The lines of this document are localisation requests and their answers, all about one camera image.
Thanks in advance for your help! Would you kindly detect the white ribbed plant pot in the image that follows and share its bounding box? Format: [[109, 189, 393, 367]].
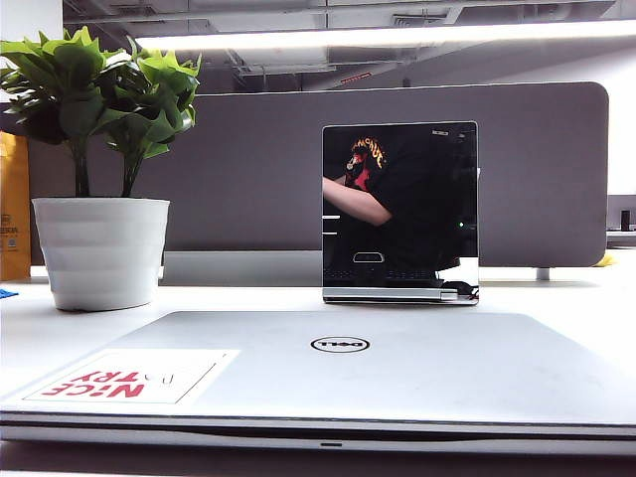
[[31, 197, 171, 313]]

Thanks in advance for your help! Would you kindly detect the silver Dell laptop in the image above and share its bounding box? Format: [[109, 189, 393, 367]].
[[0, 310, 636, 456]]

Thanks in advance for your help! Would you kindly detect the yellow cardboard box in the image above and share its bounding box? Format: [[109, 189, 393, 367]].
[[0, 131, 32, 282]]

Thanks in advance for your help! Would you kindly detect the grey desk divider panel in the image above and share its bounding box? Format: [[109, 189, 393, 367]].
[[27, 81, 610, 269]]

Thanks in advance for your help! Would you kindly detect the white red text sticker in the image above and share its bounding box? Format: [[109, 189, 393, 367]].
[[22, 347, 242, 406]]

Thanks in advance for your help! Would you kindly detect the green artificial plant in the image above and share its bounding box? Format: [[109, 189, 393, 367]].
[[0, 25, 203, 199]]

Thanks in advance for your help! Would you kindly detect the long ceiling strip light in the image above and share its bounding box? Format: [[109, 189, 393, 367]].
[[133, 19, 636, 52]]

